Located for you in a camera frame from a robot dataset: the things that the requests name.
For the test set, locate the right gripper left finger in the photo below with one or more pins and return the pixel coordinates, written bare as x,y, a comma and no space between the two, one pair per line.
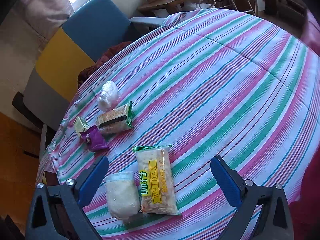
56,212

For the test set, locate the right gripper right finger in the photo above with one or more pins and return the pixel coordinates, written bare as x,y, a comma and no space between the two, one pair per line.
274,221

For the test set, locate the white cake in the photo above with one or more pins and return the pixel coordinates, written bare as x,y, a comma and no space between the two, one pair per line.
122,195

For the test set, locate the purple snack packet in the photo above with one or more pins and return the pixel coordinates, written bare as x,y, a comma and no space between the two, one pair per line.
94,139

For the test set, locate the small yellow green packet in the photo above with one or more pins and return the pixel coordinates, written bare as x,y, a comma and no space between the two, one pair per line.
80,125

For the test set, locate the Weidan yellow biscuit packet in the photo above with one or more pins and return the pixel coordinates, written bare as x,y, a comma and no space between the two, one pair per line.
155,179

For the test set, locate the cracker packet green ends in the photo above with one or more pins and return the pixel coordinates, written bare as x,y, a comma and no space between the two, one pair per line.
116,120

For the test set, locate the wooden wardrobe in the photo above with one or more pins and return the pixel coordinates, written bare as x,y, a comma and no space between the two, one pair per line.
19,165

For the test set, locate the white plastic wrapped ball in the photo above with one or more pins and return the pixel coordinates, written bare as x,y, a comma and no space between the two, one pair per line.
108,96

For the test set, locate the dark red cloth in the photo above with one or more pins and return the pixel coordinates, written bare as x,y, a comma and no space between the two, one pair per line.
107,55

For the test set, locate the striped tablecloth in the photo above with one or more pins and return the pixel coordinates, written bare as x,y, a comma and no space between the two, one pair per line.
209,82

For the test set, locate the grey yellow blue chair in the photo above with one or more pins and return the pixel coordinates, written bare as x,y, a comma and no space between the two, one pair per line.
79,43

